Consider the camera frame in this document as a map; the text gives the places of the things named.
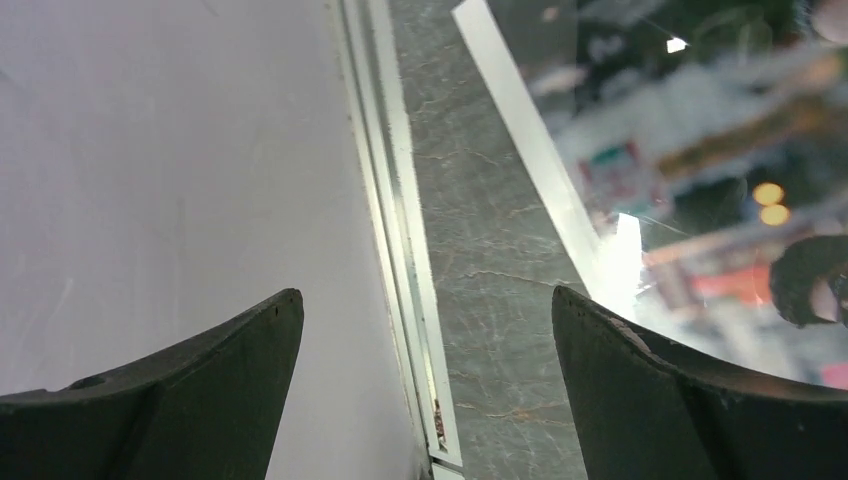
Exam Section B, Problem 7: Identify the printed photo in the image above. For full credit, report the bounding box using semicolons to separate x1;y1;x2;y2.
452;0;847;389

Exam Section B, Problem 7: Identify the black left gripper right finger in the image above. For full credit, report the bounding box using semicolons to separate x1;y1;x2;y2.
552;286;847;480

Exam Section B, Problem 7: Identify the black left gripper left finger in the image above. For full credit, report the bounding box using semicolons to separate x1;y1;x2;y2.
1;289;304;479

